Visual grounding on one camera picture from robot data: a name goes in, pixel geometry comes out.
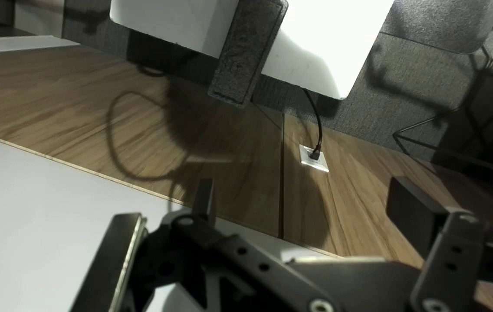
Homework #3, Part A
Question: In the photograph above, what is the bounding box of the white table at right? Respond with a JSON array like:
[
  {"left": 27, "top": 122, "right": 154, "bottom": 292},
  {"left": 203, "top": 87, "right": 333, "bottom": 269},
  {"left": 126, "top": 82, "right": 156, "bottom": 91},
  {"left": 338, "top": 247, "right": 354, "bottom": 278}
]
[{"left": 107, "top": 0, "right": 397, "bottom": 103}]

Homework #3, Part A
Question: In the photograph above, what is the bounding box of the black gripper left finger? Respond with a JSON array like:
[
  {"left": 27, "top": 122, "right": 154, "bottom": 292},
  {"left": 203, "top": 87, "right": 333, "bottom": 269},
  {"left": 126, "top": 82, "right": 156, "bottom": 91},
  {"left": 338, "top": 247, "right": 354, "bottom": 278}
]
[{"left": 132, "top": 177, "right": 343, "bottom": 312}]

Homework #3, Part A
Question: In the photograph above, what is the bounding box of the black felt whiteboard duster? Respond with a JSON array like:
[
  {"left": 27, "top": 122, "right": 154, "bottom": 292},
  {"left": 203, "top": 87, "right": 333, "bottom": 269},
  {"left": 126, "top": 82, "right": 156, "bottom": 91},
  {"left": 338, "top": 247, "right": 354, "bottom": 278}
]
[{"left": 206, "top": 0, "right": 290, "bottom": 110}]

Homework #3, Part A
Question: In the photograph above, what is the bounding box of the white table outlet plate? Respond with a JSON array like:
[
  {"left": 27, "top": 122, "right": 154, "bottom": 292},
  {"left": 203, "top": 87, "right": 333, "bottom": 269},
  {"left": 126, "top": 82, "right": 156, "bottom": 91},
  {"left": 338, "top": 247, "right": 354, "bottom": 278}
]
[{"left": 297, "top": 143, "right": 331, "bottom": 176}]

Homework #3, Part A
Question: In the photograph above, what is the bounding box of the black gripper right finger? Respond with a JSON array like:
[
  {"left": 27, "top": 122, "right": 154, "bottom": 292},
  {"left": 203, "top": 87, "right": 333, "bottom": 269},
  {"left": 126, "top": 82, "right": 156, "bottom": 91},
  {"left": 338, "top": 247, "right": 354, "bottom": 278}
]
[{"left": 385, "top": 174, "right": 493, "bottom": 312}]

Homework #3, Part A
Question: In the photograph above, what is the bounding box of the large white whiteboard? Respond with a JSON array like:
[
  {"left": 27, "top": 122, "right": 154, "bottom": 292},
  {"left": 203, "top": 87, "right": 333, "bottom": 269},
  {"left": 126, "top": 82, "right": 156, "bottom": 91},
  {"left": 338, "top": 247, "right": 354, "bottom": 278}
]
[{"left": 0, "top": 129, "right": 342, "bottom": 312}]

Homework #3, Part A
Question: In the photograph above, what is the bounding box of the black tripod stand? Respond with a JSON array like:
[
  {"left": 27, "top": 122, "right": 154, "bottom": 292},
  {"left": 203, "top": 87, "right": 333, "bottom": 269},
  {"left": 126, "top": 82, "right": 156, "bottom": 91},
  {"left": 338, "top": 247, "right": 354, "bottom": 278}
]
[{"left": 390, "top": 42, "right": 493, "bottom": 205}]

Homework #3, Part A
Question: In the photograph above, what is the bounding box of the thin black plug cable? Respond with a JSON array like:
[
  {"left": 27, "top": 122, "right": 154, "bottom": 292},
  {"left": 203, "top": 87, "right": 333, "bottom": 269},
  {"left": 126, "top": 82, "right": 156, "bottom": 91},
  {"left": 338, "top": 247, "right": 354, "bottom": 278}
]
[{"left": 302, "top": 87, "right": 324, "bottom": 162}]

